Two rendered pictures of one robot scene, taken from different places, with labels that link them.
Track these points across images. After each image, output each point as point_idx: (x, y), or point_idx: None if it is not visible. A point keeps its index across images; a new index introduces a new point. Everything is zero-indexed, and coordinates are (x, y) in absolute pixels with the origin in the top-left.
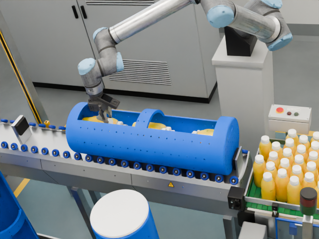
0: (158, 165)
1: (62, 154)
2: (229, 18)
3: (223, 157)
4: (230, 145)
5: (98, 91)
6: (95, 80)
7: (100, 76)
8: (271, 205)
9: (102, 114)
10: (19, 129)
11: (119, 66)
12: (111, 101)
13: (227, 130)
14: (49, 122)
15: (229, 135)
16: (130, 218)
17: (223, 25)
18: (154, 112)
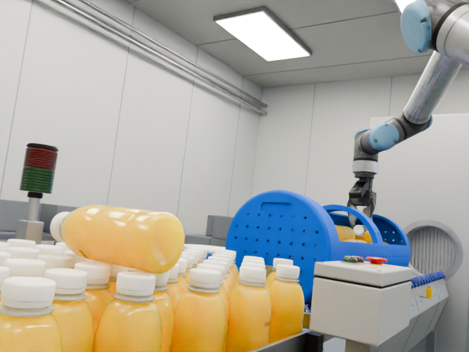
0: None
1: None
2: (416, 22)
3: (231, 221)
4: (266, 237)
5: (354, 168)
6: (356, 151)
7: (360, 146)
8: None
9: (347, 204)
10: None
11: (370, 135)
12: (355, 188)
13: (267, 191)
14: (430, 291)
15: (272, 212)
16: (200, 247)
17: (418, 43)
18: (350, 210)
